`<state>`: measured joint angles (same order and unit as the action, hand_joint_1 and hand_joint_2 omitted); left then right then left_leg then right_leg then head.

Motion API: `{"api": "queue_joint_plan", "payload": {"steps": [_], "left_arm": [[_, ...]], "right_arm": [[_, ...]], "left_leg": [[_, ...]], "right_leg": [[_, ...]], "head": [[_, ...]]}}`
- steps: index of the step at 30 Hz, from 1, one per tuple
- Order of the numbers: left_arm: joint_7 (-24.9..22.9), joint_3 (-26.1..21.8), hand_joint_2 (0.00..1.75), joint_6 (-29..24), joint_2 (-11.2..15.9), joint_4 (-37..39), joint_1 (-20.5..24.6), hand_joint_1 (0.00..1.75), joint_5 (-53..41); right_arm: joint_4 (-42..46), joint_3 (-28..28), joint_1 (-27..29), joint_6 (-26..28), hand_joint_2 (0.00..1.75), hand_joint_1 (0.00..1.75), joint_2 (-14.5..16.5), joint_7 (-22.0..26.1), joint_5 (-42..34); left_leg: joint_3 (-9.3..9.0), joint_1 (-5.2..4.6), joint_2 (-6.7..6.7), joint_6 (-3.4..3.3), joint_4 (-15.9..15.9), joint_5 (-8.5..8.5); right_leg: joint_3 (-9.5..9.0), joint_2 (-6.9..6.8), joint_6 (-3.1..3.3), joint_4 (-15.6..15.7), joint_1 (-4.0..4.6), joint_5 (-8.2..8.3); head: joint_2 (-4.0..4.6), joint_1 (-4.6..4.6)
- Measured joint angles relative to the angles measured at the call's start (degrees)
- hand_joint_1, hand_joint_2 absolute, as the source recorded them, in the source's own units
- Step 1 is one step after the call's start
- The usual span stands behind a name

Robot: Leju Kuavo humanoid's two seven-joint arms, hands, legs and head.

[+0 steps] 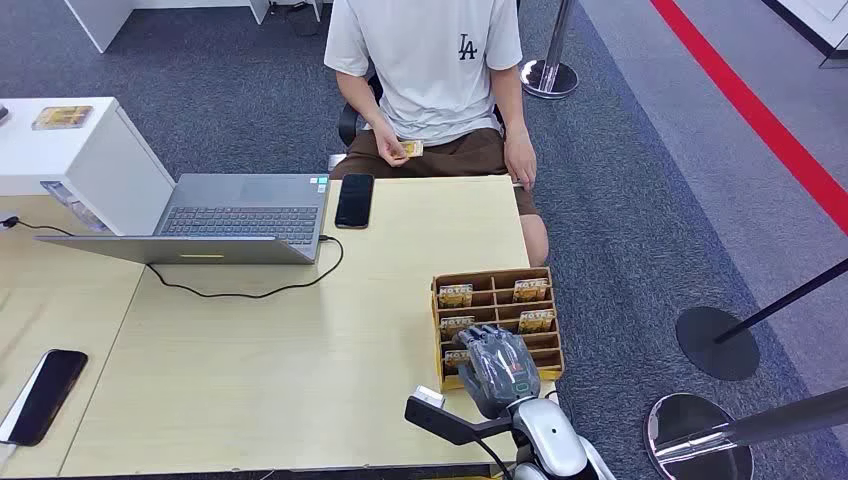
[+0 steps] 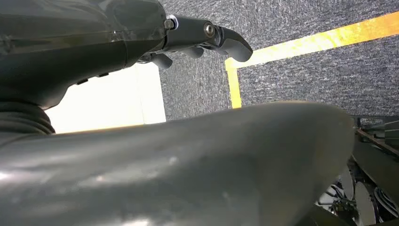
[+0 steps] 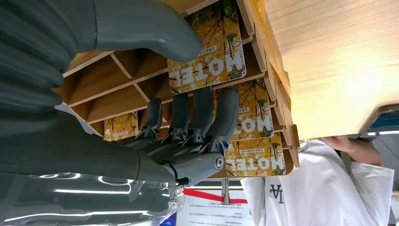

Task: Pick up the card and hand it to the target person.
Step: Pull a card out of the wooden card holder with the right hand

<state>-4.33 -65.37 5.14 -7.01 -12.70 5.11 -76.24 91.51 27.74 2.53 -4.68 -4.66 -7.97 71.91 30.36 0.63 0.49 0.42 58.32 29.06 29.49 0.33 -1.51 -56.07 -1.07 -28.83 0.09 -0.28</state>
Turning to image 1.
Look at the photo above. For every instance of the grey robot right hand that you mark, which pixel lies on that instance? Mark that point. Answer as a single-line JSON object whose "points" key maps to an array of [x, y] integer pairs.
{"points": [[497, 371]]}

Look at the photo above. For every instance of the person's left hand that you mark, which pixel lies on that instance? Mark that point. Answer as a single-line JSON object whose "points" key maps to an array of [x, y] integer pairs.
{"points": [[520, 159]]}

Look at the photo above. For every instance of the person's left forearm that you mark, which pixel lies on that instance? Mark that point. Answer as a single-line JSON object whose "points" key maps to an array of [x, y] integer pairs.
{"points": [[509, 99]]}

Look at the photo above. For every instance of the black stanchion post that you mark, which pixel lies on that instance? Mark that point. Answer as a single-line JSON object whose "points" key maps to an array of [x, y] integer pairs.
{"points": [[715, 348]]}

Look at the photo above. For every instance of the black smartphone white edge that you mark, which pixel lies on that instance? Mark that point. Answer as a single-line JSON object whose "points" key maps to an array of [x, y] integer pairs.
{"points": [[46, 397]]}

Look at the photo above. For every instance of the chrome base dark pole stanchion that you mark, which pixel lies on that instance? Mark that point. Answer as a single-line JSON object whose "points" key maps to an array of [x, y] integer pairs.
{"points": [[689, 437]]}

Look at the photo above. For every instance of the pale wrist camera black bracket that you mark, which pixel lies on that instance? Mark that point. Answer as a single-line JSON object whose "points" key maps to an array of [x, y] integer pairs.
{"points": [[437, 414]]}

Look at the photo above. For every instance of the person's right hand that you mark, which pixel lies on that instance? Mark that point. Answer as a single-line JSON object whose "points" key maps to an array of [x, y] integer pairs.
{"points": [[387, 142]]}

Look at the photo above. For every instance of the person's right forearm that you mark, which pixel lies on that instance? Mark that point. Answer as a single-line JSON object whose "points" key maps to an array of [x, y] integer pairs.
{"points": [[361, 99]]}

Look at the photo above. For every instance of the white cabinet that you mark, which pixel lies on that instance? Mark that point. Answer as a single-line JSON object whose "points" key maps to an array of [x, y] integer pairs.
{"points": [[811, 16]]}

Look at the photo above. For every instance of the cardboard card holder box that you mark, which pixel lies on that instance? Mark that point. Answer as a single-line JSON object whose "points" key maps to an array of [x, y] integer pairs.
{"points": [[497, 298]]}

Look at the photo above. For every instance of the grey laptop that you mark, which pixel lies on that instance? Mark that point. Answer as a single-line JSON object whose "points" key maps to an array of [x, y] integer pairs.
{"points": [[245, 218]]}

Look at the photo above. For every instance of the chrome stanchion post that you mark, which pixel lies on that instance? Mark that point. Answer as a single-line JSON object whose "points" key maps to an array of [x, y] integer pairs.
{"points": [[548, 78]]}

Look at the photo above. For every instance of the person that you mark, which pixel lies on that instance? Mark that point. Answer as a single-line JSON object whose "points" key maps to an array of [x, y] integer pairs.
{"points": [[430, 79]]}

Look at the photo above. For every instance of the white counter box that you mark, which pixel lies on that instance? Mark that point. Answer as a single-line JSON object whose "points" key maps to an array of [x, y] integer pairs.
{"points": [[99, 159]]}

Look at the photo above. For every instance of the white desk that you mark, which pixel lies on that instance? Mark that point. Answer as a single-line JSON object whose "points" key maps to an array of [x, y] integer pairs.
{"points": [[99, 20]]}

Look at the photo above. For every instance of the clear acrylic holder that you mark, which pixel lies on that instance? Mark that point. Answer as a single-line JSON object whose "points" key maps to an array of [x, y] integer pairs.
{"points": [[76, 208]]}

